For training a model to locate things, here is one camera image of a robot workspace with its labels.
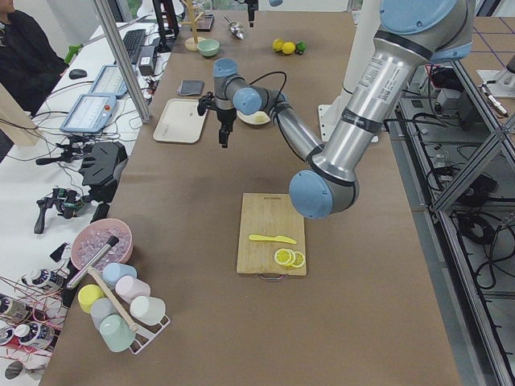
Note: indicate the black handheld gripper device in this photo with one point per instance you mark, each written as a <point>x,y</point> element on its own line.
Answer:
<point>67,202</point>

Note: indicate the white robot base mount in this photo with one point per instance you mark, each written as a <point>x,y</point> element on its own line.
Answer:
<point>360,55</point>

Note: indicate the metal tongs black tip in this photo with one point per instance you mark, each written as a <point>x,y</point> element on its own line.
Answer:
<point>76,279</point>

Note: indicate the lemon slices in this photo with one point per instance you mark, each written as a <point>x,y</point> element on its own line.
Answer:
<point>289,258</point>

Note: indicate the black computer mouse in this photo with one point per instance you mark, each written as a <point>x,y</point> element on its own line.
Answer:
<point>77,73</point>

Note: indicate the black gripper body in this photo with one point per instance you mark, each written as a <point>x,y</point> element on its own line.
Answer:
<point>251,6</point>
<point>224,116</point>

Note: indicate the black keyboard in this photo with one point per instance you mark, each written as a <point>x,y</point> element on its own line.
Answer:
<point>133,41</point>

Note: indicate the cream round plate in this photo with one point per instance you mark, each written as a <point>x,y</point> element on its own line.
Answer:
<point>255,119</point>

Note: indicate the wooden block at edge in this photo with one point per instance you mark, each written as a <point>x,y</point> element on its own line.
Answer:
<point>16,123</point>

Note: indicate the yellow lemon outer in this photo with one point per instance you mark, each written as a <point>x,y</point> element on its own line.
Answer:
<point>277,45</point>

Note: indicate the pastel cups rack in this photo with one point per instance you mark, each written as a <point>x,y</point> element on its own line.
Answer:
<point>130,330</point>

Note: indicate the wooden cutting board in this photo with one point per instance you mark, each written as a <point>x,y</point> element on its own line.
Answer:
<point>270,215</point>

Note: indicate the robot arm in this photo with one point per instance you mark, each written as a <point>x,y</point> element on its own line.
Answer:
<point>410,34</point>
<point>273,3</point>

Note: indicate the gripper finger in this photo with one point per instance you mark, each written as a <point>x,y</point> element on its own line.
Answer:
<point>251,20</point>
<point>223,138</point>

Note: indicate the mint green bowl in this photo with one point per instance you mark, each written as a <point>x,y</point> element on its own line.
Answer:
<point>208,47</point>

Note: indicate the person in black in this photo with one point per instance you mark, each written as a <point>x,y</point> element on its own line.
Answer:
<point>30,68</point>

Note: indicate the pink ice bucket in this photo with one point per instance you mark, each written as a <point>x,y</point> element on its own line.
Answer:
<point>95,236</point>

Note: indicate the grey folded cloth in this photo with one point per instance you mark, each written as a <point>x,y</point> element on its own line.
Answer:
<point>190,88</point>

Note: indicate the aluminium frame post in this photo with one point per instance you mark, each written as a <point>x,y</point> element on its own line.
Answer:
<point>117,47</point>

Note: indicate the blue teach pendant upper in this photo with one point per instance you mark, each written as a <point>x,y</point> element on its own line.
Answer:
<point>90,113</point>

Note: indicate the wooden cup stand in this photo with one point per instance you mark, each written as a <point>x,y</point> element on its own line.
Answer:
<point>194,15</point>

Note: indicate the yellow plastic knife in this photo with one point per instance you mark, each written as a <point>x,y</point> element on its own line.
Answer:
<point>279,238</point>

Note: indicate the bottles rack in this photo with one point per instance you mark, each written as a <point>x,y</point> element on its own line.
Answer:
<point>29,305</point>

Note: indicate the metal ice scoop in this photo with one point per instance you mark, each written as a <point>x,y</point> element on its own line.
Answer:
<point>235,28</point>

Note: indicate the green lime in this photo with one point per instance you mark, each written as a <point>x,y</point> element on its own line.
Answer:
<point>300,47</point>

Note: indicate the yellow lemon near plate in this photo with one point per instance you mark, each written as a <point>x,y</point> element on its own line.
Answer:
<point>288,48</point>

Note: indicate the cream rabbit tray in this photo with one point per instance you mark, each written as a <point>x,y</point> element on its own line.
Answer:
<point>180,122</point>

